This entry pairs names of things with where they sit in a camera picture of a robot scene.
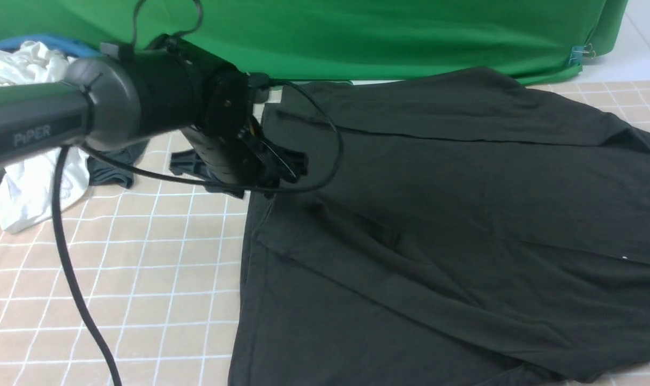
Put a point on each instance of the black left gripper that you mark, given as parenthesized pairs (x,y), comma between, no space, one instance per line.
(240,160)

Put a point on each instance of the green backdrop cloth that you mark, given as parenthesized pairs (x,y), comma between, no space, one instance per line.
(348,40)

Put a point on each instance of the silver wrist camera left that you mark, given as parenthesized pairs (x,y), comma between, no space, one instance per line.
(259,85)

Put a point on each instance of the beige grid tablecloth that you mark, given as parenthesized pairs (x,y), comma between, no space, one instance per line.
(159,265)

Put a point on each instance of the white crumpled garment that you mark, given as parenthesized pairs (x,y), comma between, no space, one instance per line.
(25,187)

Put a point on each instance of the blue binder clip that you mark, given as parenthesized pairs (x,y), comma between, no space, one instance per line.
(580,54)

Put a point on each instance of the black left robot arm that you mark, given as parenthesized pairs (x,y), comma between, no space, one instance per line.
(122,97)

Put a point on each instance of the dark gray long-sleeve top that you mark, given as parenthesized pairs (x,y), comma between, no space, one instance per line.
(476,233)

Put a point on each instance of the blue crumpled garment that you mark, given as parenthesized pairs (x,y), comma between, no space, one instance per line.
(70,47)

